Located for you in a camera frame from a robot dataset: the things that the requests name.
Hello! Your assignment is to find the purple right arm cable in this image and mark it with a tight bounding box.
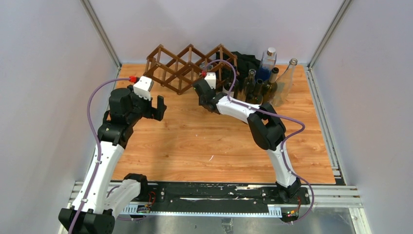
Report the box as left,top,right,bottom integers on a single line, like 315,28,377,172
201,59,315,224

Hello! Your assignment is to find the dark bottle slot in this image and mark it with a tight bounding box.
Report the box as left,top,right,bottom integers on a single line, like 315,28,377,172
223,66,239,98

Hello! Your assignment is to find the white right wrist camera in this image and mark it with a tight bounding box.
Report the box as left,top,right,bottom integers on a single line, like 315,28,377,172
204,72,217,89

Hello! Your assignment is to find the clear bottle black cap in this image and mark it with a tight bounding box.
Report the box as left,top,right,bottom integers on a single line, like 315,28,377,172
200,62,214,73

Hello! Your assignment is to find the blue square glass bottle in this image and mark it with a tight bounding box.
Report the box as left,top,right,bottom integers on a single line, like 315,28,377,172
255,47,277,81

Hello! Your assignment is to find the green bottle silver neck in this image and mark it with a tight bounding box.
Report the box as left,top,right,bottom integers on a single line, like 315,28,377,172
262,67,279,103

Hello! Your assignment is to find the brown wooden wine rack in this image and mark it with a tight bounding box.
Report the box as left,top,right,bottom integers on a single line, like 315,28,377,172
143,44,237,95

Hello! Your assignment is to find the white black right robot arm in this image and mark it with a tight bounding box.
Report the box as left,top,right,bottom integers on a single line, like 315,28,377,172
192,79,301,204

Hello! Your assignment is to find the clear glass bottle dark label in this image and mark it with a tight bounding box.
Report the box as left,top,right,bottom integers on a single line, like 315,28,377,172
272,58,298,107

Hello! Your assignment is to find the dark green wine bottle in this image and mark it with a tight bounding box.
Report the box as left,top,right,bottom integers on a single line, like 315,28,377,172
245,79,263,104

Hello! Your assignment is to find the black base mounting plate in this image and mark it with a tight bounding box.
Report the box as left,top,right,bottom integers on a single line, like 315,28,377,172
132,181,312,215

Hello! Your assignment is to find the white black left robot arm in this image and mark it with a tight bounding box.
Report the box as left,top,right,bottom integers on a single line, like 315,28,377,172
58,86,167,234

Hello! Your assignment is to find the black cloth behind rack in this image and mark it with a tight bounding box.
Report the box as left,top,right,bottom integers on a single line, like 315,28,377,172
221,51,260,82

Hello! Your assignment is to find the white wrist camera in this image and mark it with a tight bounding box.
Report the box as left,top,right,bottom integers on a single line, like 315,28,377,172
204,72,217,89
133,76,154,100

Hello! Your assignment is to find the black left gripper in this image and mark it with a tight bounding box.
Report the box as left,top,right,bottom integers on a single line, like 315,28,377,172
126,85,166,124

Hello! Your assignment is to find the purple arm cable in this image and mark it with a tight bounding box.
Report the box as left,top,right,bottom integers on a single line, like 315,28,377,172
66,76,139,234
201,59,315,224

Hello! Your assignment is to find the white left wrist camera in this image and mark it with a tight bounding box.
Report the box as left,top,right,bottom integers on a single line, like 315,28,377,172
133,76,154,100

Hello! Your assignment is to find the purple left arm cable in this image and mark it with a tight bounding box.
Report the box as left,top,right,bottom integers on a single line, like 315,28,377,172
66,76,139,234

